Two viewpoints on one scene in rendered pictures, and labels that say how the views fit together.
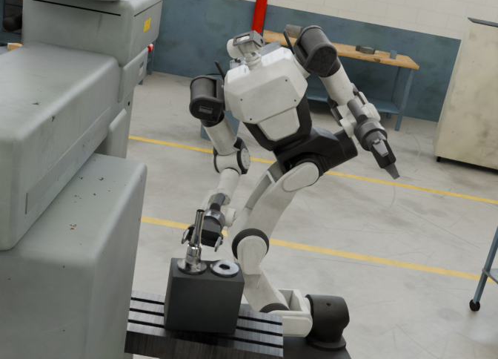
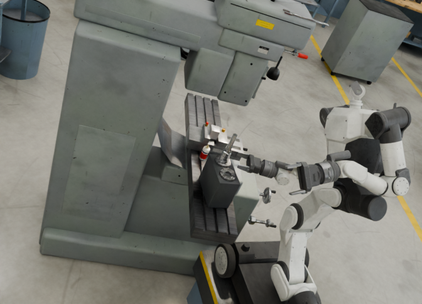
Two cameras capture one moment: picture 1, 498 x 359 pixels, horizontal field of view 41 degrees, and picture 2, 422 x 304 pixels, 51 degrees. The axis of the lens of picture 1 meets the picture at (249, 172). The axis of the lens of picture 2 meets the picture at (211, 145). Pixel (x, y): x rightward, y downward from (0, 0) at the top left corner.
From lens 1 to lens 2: 206 cm
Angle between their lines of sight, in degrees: 65
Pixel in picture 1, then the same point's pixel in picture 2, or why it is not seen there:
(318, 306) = (300, 296)
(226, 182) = not seen: hidden behind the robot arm
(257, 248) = (290, 217)
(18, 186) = not seen: outside the picture
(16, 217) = (76, 6)
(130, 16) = (227, 2)
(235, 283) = (217, 179)
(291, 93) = (344, 131)
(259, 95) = (334, 121)
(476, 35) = not seen: outside the picture
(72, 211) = (112, 32)
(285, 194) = (318, 199)
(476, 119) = not seen: outside the picture
